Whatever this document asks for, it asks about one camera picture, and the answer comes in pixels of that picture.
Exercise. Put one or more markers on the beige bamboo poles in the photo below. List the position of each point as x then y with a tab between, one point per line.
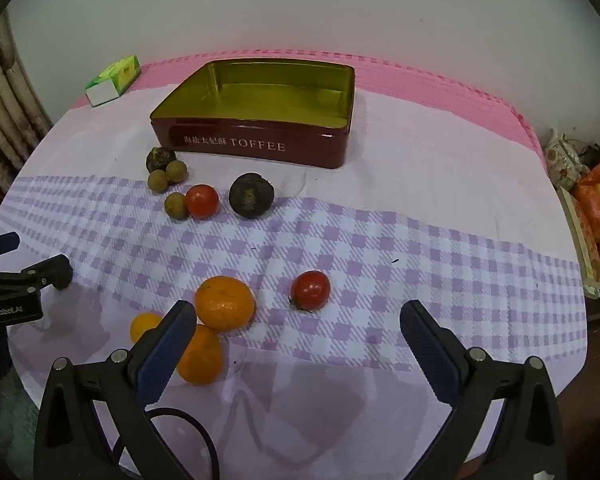
5	110

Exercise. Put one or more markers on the dark red tin box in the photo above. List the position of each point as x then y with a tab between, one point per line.
280	100

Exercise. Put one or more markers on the small orange mandarin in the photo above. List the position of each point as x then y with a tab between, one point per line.
142	325

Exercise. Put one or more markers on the pale wooden frame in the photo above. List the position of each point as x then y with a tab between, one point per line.
582	240

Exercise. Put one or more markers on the green tissue box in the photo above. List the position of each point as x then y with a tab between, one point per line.
112	80

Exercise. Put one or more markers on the pink striped cloth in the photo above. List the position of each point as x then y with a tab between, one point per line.
430	90

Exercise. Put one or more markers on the red cherry tomato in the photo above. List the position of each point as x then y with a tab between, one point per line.
310	290
202	201

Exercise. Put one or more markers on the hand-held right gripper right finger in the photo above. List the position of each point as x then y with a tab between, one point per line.
432	355

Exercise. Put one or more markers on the orange plastic bag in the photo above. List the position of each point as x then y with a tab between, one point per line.
597	190

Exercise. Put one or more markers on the large orange mandarin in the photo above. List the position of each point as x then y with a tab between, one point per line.
225	303
205	357

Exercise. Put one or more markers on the purple plaid tablecloth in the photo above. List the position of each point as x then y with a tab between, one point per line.
405	260

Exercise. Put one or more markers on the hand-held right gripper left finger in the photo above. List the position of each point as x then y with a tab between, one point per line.
165	355

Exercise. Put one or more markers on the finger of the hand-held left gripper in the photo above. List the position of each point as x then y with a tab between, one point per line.
0	246
55	271

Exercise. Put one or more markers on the large dark wrinkled fruit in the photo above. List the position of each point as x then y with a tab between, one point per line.
251	195

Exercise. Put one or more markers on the small dark wrinkled fruit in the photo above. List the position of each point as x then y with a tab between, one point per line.
157	157

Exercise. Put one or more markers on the brown longan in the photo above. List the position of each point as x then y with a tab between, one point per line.
177	171
175	206
157	181

